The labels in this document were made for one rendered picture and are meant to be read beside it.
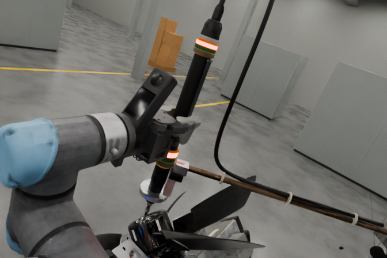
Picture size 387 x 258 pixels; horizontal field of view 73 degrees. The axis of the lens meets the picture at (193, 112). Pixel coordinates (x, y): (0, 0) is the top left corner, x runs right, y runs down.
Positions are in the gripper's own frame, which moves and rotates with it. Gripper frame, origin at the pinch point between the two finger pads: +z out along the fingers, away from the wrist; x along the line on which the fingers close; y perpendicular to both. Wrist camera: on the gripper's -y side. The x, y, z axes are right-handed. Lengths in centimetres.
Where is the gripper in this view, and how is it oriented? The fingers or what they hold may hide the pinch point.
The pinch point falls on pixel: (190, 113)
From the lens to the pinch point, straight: 57.5
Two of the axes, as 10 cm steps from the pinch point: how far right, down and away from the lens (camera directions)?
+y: -3.3, 8.9, 3.1
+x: 7.6, 4.5, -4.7
